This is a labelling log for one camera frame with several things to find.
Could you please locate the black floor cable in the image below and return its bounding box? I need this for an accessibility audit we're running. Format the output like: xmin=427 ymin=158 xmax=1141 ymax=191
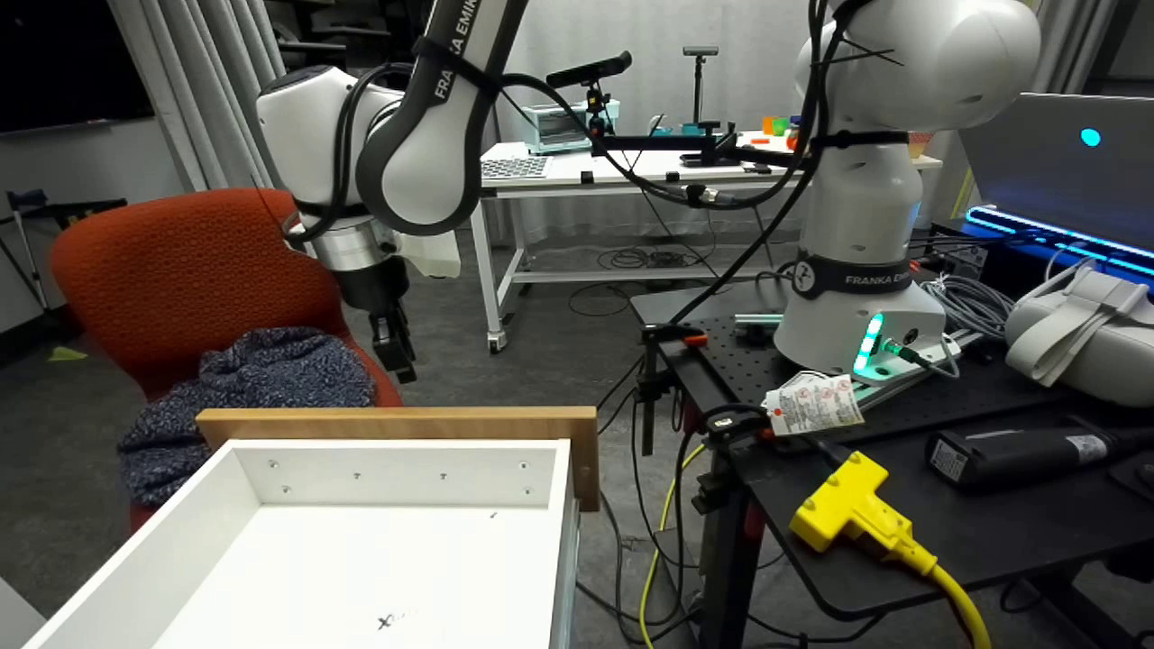
xmin=574 ymin=355 xmax=724 ymax=649

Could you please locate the white metal table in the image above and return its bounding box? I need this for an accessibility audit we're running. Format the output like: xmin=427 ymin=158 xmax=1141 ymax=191
xmin=463 ymin=135 xmax=821 ymax=355

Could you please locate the black clamp post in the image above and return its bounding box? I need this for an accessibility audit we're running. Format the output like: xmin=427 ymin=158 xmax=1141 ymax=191
xmin=632 ymin=320 xmax=713 ymax=460

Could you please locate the clear teal box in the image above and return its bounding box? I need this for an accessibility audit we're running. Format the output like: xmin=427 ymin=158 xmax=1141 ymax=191
xmin=518 ymin=102 xmax=625 ymax=158

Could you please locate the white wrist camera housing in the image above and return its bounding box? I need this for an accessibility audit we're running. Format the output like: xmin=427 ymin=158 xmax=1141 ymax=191
xmin=392 ymin=227 xmax=468 ymax=284

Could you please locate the wooden front white drawer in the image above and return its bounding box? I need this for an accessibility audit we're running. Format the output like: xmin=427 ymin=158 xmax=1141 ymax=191
xmin=23 ymin=404 xmax=601 ymax=649

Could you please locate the orange office chair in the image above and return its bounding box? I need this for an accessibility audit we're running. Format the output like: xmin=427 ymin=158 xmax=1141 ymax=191
xmin=48 ymin=188 xmax=408 ymax=533

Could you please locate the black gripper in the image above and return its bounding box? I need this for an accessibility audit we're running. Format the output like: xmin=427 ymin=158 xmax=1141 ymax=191
xmin=357 ymin=255 xmax=421 ymax=385

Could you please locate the black upright stand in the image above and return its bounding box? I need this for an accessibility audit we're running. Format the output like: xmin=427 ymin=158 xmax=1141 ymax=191
xmin=678 ymin=44 xmax=724 ymax=127

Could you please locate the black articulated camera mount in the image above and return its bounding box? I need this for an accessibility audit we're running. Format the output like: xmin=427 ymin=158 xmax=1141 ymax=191
xmin=584 ymin=81 xmax=797 ymax=169

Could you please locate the thick yellow power cable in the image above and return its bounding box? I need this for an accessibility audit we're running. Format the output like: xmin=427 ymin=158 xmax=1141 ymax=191
xmin=895 ymin=535 xmax=995 ymax=649

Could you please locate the white VR headset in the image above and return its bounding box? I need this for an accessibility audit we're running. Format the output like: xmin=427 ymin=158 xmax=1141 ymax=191
xmin=1002 ymin=264 xmax=1154 ymax=409

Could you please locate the crumpled white packet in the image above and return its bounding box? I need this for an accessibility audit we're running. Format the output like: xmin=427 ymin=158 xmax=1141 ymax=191
xmin=756 ymin=366 xmax=867 ymax=439

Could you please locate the black stereo camera bar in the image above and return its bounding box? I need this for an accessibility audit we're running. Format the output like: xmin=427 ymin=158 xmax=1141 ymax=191
xmin=545 ymin=51 xmax=634 ymax=88

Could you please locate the black robot table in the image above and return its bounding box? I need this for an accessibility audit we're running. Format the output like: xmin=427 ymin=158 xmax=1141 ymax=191
xmin=629 ymin=282 xmax=1154 ymax=649

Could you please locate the grey cable bundle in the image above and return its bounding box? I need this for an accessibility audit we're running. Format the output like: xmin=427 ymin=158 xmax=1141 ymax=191
xmin=915 ymin=265 xmax=1020 ymax=350

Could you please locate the grey curtain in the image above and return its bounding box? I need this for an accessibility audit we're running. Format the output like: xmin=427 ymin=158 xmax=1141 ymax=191
xmin=104 ymin=0 xmax=292 ymax=194

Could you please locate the blue knitted cloth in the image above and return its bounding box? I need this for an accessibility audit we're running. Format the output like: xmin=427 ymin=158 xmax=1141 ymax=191
xmin=116 ymin=325 xmax=378 ymax=511

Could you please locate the thin yellow floor cable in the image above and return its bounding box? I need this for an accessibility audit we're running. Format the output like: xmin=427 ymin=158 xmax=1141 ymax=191
xmin=632 ymin=437 xmax=713 ymax=649

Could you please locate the black power supply brick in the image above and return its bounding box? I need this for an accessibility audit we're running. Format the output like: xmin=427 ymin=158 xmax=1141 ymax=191
xmin=925 ymin=418 xmax=1141 ymax=492

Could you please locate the grey laptop with blue light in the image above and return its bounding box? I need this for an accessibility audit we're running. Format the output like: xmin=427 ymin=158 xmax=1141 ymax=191
xmin=952 ymin=88 xmax=1154 ymax=290

